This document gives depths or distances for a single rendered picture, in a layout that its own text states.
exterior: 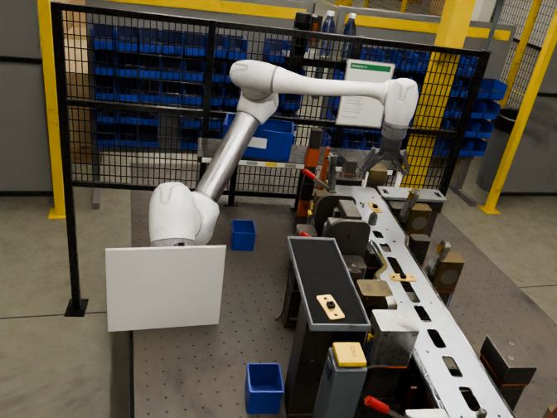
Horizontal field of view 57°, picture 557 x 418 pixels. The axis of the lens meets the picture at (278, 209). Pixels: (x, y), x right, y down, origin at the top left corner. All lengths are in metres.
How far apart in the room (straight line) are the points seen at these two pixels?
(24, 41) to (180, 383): 2.41
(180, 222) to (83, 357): 1.16
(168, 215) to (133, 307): 0.32
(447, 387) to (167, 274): 0.88
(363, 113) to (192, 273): 1.22
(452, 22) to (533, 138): 2.39
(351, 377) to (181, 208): 0.92
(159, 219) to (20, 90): 1.95
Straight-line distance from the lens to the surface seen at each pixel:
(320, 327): 1.18
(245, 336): 1.81
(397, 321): 1.34
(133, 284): 1.70
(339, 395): 1.17
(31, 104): 3.59
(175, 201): 1.81
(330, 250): 1.44
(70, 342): 2.83
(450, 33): 2.59
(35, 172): 3.76
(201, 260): 1.67
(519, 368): 1.50
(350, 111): 2.49
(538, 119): 4.77
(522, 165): 4.89
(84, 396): 2.58
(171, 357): 1.72
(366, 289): 1.47
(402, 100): 1.89
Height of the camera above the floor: 1.91
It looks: 28 degrees down
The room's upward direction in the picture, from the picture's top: 8 degrees clockwise
